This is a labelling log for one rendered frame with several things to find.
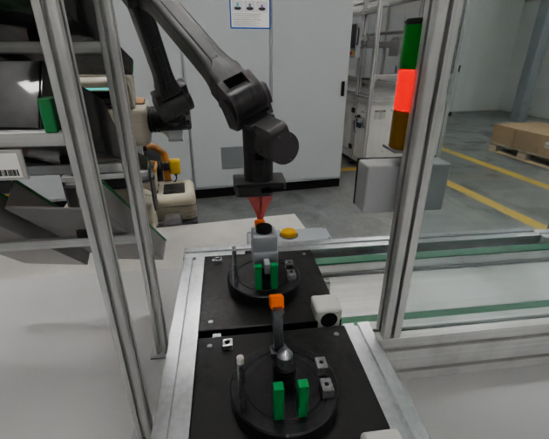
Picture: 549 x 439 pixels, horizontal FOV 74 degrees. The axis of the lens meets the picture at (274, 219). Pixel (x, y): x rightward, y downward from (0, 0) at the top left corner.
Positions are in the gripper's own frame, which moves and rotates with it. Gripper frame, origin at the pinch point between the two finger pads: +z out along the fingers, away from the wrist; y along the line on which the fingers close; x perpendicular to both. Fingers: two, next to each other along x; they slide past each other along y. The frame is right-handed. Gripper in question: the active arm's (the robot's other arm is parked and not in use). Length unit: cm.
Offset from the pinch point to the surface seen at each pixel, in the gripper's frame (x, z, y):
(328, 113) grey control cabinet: 301, 26, 98
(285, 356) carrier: -36.5, 1.4, -0.3
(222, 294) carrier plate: -12.9, 8.9, -8.4
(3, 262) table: 24, 20, -68
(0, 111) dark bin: -26.9, -26.7, -28.7
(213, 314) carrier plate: -18.4, 8.9, -10.0
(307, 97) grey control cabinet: 299, 10, 74
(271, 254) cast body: -13.5, 0.7, 0.8
